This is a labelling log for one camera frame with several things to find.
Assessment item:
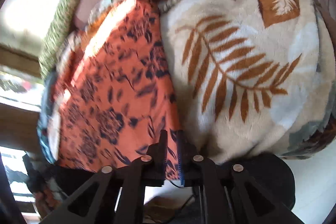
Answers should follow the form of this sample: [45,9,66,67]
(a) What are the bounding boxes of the orange floral cloth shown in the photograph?
[55,0,180,178]

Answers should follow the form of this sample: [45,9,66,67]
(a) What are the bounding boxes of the cream leaf-print fleece blanket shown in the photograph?
[36,0,336,169]

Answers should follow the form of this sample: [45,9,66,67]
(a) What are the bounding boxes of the green patterned pillow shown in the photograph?
[38,0,80,80]

